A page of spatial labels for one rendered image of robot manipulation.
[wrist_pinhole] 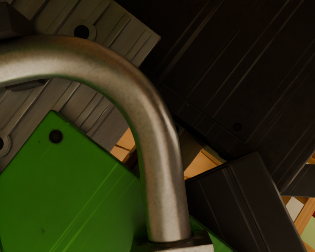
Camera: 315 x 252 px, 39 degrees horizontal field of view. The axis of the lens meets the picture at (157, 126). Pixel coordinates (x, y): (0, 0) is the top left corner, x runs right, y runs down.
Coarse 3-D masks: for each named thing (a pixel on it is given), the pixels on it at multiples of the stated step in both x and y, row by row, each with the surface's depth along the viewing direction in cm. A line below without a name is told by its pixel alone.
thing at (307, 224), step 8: (312, 160) 411; (184, 176) 339; (288, 200) 369; (304, 200) 433; (312, 200) 361; (304, 208) 350; (312, 208) 353; (304, 216) 344; (312, 216) 357; (296, 224) 334; (304, 224) 337; (312, 224) 351; (304, 232) 341; (312, 232) 344; (304, 240) 335; (312, 240) 338; (312, 248) 328
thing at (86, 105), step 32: (0, 0) 35; (32, 0) 34; (64, 0) 34; (96, 0) 34; (64, 32) 34; (96, 32) 34; (128, 32) 34; (0, 96) 34; (32, 96) 34; (64, 96) 34; (96, 96) 34; (0, 128) 34; (32, 128) 34; (0, 160) 34
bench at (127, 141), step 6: (126, 132) 110; (120, 138) 109; (126, 138) 113; (132, 138) 117; (120, 144) 112; (126, 144) 116; (132, 144) 120; (114, 150) 111; (120, 150) 115; (126, 150) 120; (120, 156) 119
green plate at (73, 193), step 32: (64, 128) 32; (32, 160) 32; (64, 160) 32; (96, 160) 32; (0, 192) 32; (32, 192) 32; (64, 192) 32; (96, 192) 32; (128, 192) 32; (0, 224) 32; (32, 224) 32; (64, 224) 32; (96, 224) 32; (128, 224) 32; (192, 224) 32
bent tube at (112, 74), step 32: (0, 64) 29; (32, 64) 29; (64, 64) 29; (96, 64) 29; (128, 64) 29; (128, 96) 29; (160, 96) 30; (160, 128) 29; (160, 160) 29; (160, 192) 29; (160, 224) 29
